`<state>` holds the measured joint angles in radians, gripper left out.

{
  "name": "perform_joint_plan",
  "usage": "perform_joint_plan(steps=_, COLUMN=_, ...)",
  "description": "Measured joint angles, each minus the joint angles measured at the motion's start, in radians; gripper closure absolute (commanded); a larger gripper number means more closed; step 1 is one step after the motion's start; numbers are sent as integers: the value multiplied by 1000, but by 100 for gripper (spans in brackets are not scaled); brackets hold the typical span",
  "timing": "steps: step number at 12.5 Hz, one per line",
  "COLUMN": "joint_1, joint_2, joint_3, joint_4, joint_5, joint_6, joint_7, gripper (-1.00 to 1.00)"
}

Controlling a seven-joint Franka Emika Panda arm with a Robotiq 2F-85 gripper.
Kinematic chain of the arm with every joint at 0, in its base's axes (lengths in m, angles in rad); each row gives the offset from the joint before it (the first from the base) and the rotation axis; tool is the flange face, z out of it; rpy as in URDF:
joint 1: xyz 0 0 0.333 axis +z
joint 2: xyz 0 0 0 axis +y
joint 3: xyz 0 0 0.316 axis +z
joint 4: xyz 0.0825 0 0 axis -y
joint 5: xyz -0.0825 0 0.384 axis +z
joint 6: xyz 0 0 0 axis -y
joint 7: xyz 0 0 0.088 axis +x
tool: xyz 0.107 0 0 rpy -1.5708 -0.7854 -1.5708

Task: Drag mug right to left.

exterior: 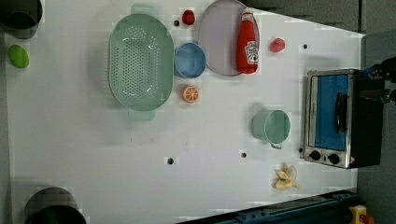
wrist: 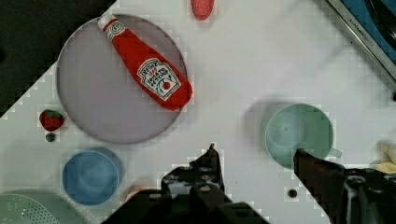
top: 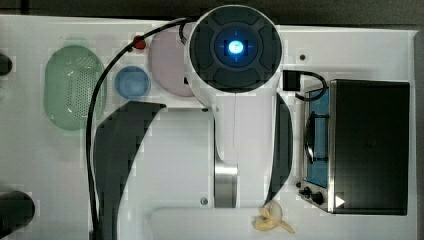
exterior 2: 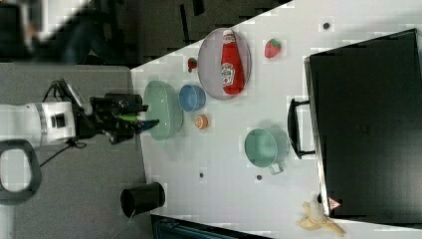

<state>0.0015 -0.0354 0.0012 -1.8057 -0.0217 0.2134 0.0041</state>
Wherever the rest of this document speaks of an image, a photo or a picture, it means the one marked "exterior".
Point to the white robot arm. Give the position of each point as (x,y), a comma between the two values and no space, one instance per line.
(382,72)

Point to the pink red strawberry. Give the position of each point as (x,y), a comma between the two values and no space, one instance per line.
(277,45)

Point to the green perforated colander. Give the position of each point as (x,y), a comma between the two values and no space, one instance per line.
(140,69)

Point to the lilac round plate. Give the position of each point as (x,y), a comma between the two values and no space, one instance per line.
(217,34)

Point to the silver toaster oven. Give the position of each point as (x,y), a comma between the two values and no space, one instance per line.
(342,129)

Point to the black cylinder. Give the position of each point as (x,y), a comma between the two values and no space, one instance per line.
(20,18)
(52,206)

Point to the blue bowl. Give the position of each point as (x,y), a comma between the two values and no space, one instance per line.
(190,61)

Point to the black cylinder bottom left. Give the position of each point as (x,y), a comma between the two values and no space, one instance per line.
(52,206)

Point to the mint green mug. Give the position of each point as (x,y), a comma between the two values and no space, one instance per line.
(272,127)

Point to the blue metal frame rail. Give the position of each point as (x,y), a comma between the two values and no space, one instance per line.
(328,208)

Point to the orange slice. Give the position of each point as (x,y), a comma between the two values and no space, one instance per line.
(189,94)

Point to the peeled banana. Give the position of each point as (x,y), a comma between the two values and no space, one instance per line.
(286,178)

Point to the green lime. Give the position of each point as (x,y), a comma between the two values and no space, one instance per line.
(18,56)

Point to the red ketchup bottle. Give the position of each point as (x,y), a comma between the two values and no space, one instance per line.
(247,53)

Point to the yellow red clamp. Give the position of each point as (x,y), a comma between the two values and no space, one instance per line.
(360,216)

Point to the black cylinder top left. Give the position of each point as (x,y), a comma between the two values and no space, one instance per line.
(20,18)

